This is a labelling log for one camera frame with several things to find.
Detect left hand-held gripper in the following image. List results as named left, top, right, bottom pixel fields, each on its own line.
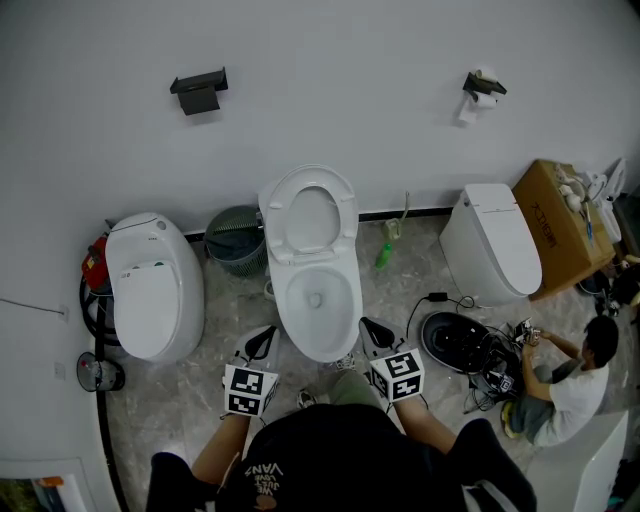
left=222, top=324, right=281, bottom=418

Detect white bathtub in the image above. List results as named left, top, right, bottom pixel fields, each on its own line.
left=524, top=409, right=631, bottom=512

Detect white boxy smart toilet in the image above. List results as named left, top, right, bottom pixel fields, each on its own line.
left=438, top=183, right=544, bottom=308

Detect white toilet bowl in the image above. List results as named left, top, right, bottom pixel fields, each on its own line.
left=264, top=234, right=365, bottom=364

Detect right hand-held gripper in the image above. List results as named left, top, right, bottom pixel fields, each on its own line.
left=359, top=317, right=426, bottom=404

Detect person's arm in grey sleeve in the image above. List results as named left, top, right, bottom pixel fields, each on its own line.
left=327, top=370, right=384, bottom=409

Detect red machine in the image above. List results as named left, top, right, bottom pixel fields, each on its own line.
left=82, top=235, right=111, bottom=296

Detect toilet brush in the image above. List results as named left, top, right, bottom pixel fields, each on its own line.
left=383, top=191, right=413, bottom=242

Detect person's left forearm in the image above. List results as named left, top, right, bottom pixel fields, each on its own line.
left=191, top=412, right=249, bottom=484

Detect thin wall wire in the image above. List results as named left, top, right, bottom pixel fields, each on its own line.
left=0, top=298, right=69, bottom=319

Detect green plastic waste basket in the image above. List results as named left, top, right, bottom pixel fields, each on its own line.
left=203, top=205, right=268, bottom=277

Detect white window frame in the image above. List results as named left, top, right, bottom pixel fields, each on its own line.
left=0, top=457, right=97, bottom=512

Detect pile of dark equipment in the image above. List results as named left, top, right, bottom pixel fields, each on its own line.
left=577, top=254, right=640, bottom=319

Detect small round metal appliance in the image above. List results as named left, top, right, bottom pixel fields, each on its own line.
left=76, top=351, right=126, bottom=394

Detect black toilet paper holder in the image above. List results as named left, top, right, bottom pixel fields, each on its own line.
left=462, top=69, right=508, bottom=101

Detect tangle of black cables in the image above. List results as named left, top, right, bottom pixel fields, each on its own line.
left=464, top=319, right=532, bottom=414

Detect large brown cardboard box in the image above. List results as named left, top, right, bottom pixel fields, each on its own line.
left=511, top=158, right=618, bottom=302

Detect person's right forearm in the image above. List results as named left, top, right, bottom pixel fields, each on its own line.
left=394, top=397, right=459, bottom=454

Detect white egg-shaped smart toilet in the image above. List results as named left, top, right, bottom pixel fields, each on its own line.
left=104, top=212, right=206, bottom=362

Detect black wall tissue holder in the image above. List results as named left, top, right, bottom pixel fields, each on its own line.
left=169, top=66, right=230, bottom=117

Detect person's black shirt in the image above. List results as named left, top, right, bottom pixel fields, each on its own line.
left=144, top=402, right=539, bottom=512

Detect white fittings on cardboard box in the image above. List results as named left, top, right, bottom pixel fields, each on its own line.
left=552, top=162, right=599, bottom=222

